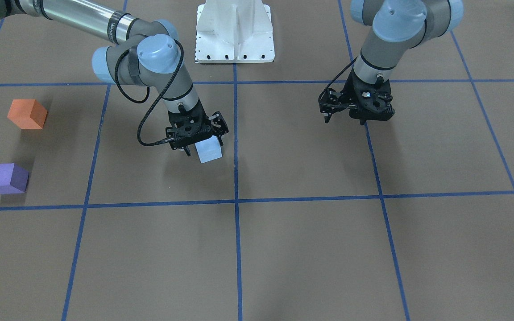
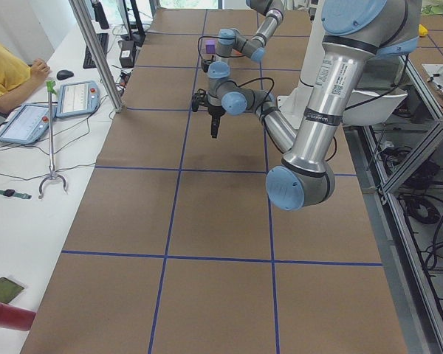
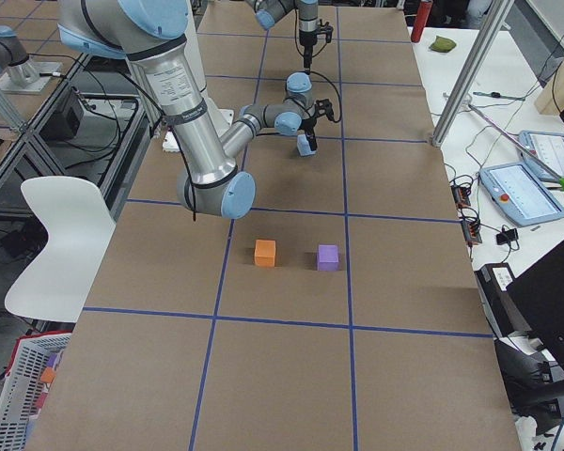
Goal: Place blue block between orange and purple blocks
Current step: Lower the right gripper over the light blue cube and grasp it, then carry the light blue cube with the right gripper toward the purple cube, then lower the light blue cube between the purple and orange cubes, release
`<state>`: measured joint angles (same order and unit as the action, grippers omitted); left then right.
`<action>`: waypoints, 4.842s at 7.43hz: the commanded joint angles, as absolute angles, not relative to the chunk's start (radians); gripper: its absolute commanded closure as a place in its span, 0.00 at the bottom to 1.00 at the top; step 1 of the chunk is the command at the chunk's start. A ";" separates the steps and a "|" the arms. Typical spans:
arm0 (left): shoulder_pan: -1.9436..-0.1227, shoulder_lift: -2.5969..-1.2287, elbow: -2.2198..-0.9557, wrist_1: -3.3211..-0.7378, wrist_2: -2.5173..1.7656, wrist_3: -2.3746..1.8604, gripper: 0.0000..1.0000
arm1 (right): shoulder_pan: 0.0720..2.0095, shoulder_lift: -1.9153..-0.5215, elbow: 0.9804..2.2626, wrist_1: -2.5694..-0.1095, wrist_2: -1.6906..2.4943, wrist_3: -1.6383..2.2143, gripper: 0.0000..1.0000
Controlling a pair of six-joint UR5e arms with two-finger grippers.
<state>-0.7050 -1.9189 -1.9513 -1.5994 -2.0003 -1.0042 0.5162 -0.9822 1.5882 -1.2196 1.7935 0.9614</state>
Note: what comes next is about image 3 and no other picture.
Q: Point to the light blue foam block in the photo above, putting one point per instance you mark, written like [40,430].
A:
[303,146]

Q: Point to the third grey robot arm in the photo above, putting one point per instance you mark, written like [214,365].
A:
[19,72]

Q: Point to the purple foam block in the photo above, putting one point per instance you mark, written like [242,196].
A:
[328,259]

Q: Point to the orange foam block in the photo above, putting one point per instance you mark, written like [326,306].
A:
[265,253]

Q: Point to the orange block in basket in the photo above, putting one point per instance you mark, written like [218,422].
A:
[48,375]

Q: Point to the red bottle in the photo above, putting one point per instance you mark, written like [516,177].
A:
[421,19]

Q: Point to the green bean bag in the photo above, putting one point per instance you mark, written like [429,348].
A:
[442,45]

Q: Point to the near blue teach pendant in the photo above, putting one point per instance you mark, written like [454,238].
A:
[521,196]

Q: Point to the blue teach pendant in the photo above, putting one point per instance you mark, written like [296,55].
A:
[547,146]
[521,196]

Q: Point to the far blue teach pendant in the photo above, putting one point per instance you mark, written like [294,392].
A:
[547,146]

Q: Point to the white plastic chair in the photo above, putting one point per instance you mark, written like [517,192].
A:
[55,285]

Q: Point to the green grabber tool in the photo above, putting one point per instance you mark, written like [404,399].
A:
[554,175]

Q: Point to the black laptop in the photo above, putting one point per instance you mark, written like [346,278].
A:
[538,294]

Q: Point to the white perforated basket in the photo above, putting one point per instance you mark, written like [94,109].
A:
[22,388]

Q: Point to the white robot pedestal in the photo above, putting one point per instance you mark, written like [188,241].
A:
[194,122]

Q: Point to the aluminium frame post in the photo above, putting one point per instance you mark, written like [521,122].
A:
[481,46]

